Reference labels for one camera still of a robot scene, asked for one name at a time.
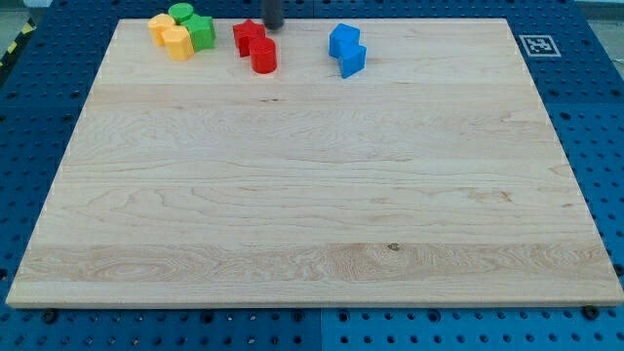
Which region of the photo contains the blue cube block upper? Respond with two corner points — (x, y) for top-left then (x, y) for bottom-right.
(329, 23), (361, 59)

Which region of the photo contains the white fiducial marker tag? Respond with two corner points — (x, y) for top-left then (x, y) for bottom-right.
(519, 34), (561, 58)

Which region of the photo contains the green cylinder block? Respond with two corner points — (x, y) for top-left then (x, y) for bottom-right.
(168, 2), (194, 24)

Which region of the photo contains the black bolt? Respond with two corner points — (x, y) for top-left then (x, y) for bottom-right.
(581, 305), (601, 321)
(40, 309), (59, 325)

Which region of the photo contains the yellow hexagon block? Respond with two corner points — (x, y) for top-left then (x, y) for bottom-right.
(162, 25), (195, 60)

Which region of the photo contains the blue block lower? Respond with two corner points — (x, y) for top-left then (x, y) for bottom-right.
(337, 42), (367, 79)

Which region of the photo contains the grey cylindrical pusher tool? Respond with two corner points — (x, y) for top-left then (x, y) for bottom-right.
(261, 0), (284, 31)

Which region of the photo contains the red cylinder block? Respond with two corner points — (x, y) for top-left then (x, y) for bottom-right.
(249, 37), (277, 74)

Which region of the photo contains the yellow block left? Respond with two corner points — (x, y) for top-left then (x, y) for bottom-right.
(147, 14), (176, 47)

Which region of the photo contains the black bolt left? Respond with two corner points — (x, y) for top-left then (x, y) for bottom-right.
(40, 309), (59, 325)

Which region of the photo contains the red star block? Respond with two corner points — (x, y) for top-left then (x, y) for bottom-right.
(232, 19), (265, 58)

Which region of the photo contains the green star block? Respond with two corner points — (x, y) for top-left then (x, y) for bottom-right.
(181, 14), (215, 52)

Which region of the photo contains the wooden board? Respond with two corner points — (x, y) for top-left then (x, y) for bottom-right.
(7, 19), (623, 309)

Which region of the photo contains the black bolt right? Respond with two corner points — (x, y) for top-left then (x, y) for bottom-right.
(581, 305), (601, 321)

